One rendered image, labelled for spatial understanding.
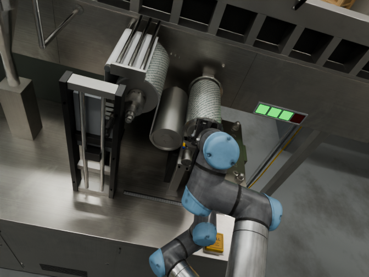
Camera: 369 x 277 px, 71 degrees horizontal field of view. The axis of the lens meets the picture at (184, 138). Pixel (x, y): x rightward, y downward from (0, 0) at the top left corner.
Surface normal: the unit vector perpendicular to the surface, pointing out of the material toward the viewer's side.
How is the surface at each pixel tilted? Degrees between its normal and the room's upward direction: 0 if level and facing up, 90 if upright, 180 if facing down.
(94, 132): 90
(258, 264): 15
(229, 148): 51
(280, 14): 90
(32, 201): 0
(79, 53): 90
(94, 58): 90
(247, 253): 25
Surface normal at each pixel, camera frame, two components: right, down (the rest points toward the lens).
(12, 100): -0.09, 0.72
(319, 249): 0.24, -0.65
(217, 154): 0.08, 0.14
